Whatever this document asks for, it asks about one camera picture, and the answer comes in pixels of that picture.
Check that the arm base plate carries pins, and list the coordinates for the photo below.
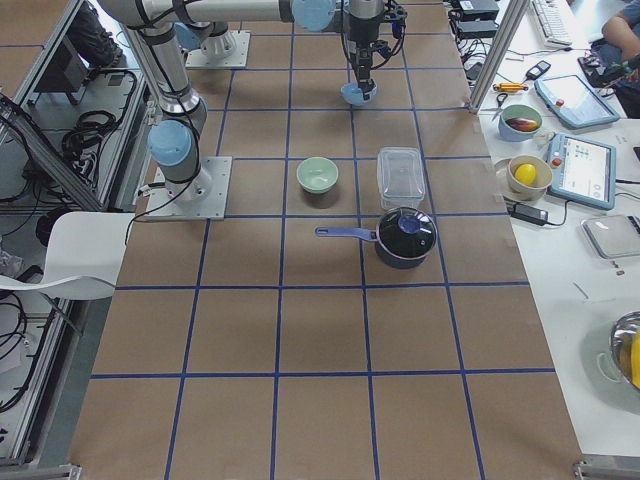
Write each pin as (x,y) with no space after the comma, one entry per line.
(226,51)
(205,197)

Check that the orange handled tool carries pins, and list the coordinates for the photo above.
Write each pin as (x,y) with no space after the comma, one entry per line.
(508,87)

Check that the blue teach pendant far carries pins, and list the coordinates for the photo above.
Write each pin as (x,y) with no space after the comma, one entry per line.
(574,102)

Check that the white chair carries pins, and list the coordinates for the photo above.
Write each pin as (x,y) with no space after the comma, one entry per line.
(83,257)

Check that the grey digital scale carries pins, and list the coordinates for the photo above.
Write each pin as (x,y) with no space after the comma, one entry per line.
(615,236)

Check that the blue teach pendant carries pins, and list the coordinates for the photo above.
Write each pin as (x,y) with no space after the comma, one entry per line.
(583,171)
(574,102)

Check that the steel bowl with fruit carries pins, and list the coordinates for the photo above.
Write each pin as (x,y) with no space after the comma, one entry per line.
(624,346)

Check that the blue bowl with fruit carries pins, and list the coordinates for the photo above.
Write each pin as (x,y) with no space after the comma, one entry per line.
(518,123)

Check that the clear plastic lidded container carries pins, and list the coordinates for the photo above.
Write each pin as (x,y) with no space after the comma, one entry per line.
(400,177)

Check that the blue teach pendant near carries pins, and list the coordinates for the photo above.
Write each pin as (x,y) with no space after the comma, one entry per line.
(583,171)

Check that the aluminium frame post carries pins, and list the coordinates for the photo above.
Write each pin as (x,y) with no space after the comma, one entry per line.
(507,28)

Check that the black power adapter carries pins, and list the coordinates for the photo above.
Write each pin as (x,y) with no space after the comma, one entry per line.
(528,213)

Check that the scissors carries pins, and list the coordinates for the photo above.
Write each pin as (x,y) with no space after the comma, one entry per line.
(500,101)

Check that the dark blue saucepan with lid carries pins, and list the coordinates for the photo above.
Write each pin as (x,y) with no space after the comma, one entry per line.
(403,236)

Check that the beige bowl with lemon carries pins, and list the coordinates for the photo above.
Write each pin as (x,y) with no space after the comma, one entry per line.
(523,178)

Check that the green bowl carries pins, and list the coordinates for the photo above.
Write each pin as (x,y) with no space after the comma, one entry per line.
(317,175)

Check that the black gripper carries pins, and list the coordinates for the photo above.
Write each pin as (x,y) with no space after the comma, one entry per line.
(359,31)

